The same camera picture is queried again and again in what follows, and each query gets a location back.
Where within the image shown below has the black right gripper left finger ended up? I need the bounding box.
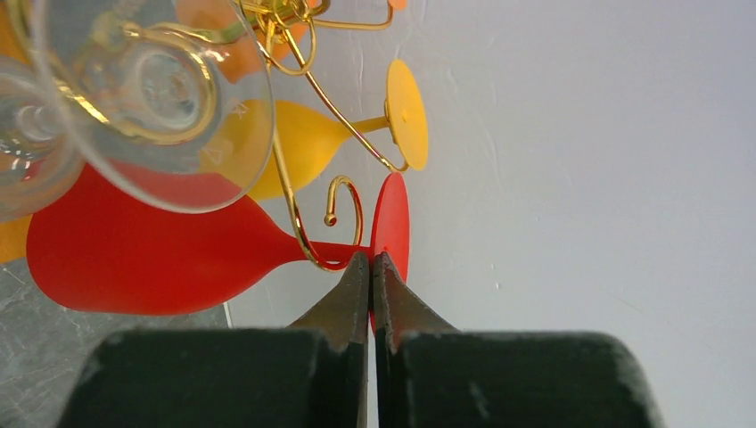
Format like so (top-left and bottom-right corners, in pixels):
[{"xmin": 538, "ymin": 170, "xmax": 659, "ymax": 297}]
[{"xmin": 289, "ymin": 251, "xmax": 370, "ymax": 427}]

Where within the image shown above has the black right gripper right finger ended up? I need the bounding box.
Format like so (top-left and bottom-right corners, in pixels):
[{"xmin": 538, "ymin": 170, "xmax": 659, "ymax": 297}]
[{"xmin": 372, "ymin": 252, "xmax": 458, "ymax": 427}]

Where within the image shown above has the red plastic wine glass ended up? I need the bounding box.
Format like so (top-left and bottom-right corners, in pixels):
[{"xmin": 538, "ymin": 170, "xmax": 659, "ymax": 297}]
[{"xmin": 26, "ymin": 164, "xmax": 410, "ymax": 317}]

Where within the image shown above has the clear wine glass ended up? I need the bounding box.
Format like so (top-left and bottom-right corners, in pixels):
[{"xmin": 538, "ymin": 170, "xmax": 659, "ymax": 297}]
[
  {"xmin": 6, "ymin": 1, "xmax": 275, "ymax": 214},
  {"xmin": 1, "ymin": 56, "xmax": 84, "ymax": 222}
]

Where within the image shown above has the yellow plastic wine glass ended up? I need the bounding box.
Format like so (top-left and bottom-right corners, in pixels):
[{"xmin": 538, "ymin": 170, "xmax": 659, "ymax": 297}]
[{"xmin": 201, "ymin": 59, "xmax": 430, "ymax": 202}]

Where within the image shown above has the orange plastic wine glass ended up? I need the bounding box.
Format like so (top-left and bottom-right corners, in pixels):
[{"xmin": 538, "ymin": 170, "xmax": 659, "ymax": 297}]
[{"xmin": 174, "ymin": 1, "xmax": 407, "ymax": 82}]

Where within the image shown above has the wooden rack base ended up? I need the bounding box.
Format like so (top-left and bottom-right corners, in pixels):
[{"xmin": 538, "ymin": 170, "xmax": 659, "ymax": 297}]
[{"xmin": 1, "ymin": 216, "xmax": 31, "ymax": 264}]

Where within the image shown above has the gold wire glass rack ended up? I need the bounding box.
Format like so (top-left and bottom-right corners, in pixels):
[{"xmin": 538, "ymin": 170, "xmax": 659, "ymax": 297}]
[{"xmin": 55, "ymin": 0, "xmax": 408, "ymax": 273}]

